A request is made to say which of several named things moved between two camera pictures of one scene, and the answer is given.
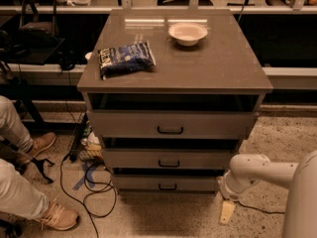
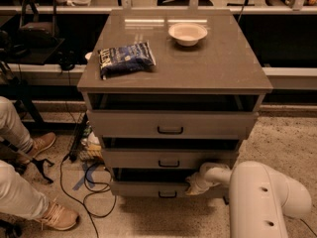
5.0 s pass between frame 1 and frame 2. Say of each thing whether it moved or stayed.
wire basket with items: stayed
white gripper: moved
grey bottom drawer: moved
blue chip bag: stayed
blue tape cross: stayed
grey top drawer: stayed
